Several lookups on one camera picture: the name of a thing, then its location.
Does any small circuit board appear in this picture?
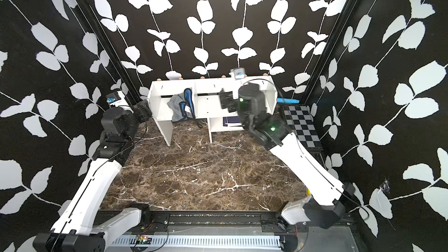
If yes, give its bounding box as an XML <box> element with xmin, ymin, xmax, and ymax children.
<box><xmin>134</xmin><ymin>235</ymin><xmax>152</xmax><ymax>246</ymax></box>

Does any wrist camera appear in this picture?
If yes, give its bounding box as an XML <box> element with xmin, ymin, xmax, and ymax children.
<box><xmin>106</xmin><ymin>90</ymin><xmax>130</xmax><ymax>108</ymax></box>
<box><xmin>230</xmin><ymin>67</ymin><xmax>246</xmax><ymax>80</ymax></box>

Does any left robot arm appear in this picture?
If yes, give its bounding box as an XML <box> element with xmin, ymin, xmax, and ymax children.
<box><xmin>33</xmin><ymin>98</ymin><xmax>152</xmax><ymax>252</ymax></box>

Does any dark blue book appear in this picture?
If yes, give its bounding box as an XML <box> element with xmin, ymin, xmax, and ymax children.
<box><xmin>222</xmin><ymin>116</ymin><xmax>242</xmax><ymax>127</ymax></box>

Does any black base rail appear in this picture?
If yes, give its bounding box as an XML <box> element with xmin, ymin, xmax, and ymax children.
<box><xmin>120</xmin><ymin>210</ymin><xmax>356</xmax><ymax>233</ymax></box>

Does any black white checkerboard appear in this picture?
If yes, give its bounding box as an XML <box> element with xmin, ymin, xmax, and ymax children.
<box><xmin>280</xmin><ymin>105</ymin><xmax>323</xmax><ymax>154</ymax></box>

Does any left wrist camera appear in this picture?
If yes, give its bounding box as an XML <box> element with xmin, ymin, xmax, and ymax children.
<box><xmin>106</xmin><ymin>90</ymin><xmax>130</xmax><ymax>108</ymax></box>

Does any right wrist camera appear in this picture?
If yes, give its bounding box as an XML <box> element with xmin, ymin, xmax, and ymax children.
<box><xmin>230</xmin><ymin>67</ymin><xmax>246</xmax><ymax>80</ymax></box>

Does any white perforated strip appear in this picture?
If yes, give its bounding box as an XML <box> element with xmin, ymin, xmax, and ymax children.
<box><xmin>110</xmin><ymin>235</ymin><xmax>282</xmax><ymax>249</ymax></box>

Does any white wooden bookshelf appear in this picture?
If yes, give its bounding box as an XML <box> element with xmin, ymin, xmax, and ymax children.
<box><xmin>146</xmin><ymin>75</ymin><xmax>278</xmax><ymax>147</ymax></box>

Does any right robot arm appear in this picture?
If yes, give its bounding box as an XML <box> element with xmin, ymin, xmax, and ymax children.
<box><xmin>218</xmin><ymin>82</ymin><xmax>355</xmax><ymax>229</ymax></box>

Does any grey microfibre cloth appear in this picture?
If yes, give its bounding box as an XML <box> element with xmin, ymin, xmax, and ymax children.
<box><xmin>168</xmin><ymin>88</ymin><xmax>196</xmax><ymax>123</ymax></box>

